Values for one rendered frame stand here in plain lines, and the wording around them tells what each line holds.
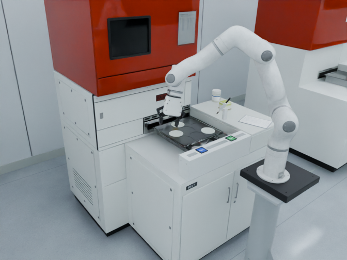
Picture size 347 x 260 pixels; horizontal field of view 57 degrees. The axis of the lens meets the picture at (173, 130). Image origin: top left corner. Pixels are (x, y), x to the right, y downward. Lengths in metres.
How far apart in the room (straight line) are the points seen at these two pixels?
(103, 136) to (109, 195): 0.49
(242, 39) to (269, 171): 0.76
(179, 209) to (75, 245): 1.05
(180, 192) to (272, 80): 0.81
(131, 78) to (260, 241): 1.32
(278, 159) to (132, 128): 1.02
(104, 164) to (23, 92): 1.49
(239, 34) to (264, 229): 1.19
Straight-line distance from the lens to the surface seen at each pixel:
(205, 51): 1.65
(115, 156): 2.34
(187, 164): 1.87
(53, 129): 3.75
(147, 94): 2.29
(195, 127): 2.38
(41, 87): 3.56
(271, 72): 1.72
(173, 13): 2.23
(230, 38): 1.64
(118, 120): 2.22
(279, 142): 1.85
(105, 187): 2.42
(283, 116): 1.75
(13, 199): 3.39
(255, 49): 1.61
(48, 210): 3.14
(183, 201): 1.98
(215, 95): 2.67
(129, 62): 2.08
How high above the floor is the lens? 1.93
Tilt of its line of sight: 26 degrees down
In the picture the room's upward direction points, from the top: 2 degrees clockwise
